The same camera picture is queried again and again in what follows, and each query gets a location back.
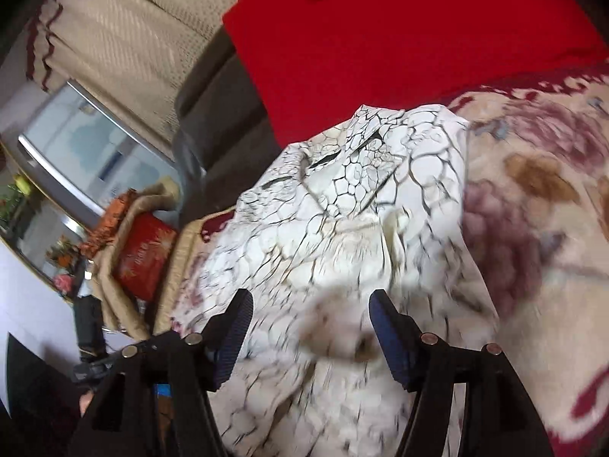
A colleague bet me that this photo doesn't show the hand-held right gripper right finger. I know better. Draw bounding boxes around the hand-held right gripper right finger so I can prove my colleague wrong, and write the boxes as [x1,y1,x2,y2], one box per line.
[368,289,555,457]

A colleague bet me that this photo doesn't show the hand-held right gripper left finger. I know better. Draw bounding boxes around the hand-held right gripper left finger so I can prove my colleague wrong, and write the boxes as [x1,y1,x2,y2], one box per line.
[67,289,254,457]

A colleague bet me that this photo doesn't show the white crack-print garment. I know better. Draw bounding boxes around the white crack-print garment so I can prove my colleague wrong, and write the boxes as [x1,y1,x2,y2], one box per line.
[200,103,500,457]

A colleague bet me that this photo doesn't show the person's left forearm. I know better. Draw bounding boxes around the person's left forearm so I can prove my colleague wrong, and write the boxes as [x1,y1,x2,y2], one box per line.
[7,333,91,457]

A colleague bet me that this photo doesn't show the potted flowers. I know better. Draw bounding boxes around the potted flowers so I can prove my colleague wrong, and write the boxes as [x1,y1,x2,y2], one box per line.
[48,235,85,294]

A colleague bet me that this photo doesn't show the red gift box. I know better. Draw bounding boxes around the red gift box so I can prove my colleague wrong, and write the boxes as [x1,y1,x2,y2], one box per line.
[112,214,179,303]

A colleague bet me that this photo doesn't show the orange patterned cloth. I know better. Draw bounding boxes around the orange patterned cloth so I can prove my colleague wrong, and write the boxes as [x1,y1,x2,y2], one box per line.
[78,189,141,258]

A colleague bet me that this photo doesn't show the green plant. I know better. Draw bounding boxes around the green plant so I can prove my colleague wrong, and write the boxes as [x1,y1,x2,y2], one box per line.
[0,174,32,234]

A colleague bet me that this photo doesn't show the window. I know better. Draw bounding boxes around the window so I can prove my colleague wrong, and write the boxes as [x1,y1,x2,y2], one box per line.
[0,78,186,291]

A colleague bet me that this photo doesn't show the floral plush blanket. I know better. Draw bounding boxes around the floral plush blanket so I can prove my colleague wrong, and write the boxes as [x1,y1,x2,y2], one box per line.
[152,64,609,457]

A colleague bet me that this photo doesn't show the dark brown sofa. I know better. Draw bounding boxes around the dark brown sofa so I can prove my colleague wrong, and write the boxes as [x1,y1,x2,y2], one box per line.
[174,24,281,220]

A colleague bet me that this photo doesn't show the red bed sheet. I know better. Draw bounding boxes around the red bed sheet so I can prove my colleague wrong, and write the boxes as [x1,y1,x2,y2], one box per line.
[223,0,609,148]

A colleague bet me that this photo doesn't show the beige curtain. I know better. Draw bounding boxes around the beige curtain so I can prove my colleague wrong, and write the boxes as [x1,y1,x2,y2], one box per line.
[26,0,248,148]

